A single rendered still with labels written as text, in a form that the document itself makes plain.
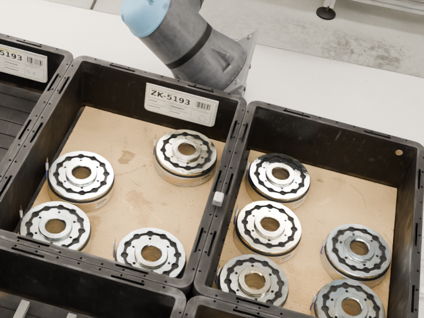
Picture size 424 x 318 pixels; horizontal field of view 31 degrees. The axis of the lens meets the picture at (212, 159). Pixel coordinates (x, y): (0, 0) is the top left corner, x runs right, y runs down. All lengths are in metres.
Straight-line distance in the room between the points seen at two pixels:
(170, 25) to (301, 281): 0.53
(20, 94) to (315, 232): 0.57
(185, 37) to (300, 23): 1.70
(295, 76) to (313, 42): 1.32
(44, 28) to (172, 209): 0.67
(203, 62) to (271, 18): 1.66
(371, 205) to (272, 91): 0.45
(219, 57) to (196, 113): 0.19
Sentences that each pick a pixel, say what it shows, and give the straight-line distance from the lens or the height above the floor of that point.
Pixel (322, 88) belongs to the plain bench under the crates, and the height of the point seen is 0.70.
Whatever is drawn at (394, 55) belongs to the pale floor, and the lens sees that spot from 3.08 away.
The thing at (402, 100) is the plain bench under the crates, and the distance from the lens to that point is 1.73.
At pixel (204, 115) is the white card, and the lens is 1.29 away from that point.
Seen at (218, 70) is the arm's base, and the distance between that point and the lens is 1.44.
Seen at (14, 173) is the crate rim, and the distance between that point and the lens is 1.12.
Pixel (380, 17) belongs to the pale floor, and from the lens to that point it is 3.26.
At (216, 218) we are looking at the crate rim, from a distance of 1.08.
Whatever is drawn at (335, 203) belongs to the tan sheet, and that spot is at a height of 0.83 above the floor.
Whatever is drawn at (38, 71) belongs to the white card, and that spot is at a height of 0.88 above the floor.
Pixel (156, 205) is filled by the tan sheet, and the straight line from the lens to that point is 1.21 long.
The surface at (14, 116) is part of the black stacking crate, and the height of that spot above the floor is 0.83.
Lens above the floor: 1.76
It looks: 46 degrees down
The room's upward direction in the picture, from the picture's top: 11 degrees clockwise
